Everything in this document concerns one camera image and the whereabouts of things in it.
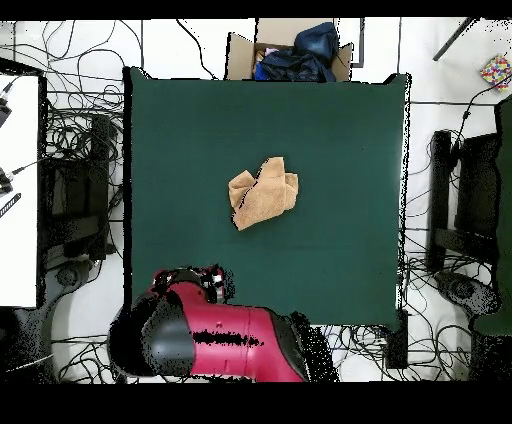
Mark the tan terry towel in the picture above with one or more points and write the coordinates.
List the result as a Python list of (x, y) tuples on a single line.
[(264, 196)]

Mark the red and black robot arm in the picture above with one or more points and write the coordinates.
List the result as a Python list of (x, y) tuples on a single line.
[(224, 332)]

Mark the multicoloured patterned item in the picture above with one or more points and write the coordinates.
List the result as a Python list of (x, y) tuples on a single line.
[(496, 72)]

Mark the dark green table cloth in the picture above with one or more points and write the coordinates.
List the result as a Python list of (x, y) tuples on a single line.
[(180, 160)]

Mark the brown cardboard box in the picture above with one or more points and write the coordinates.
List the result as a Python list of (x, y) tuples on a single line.
[(240, 56)]

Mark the dark blue clothing pile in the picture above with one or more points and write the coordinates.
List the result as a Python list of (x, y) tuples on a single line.
[(300, 60)]

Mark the grey round stand base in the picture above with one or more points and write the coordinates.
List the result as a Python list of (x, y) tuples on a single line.
[(66, 276), (464, 290)]

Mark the white desk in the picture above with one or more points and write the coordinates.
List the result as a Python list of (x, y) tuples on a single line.
[(18, 200)]

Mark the dark slanted rod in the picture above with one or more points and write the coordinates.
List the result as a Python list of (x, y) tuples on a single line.
[(454, 39)]

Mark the black device on desk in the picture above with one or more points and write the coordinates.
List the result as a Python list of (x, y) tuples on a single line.
[(3, 112)]

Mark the black frame stand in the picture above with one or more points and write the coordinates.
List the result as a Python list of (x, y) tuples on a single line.
[(476, 184), (76, 200)]

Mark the dark rectangular frame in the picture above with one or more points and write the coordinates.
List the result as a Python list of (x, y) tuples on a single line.
[(362, 44)]

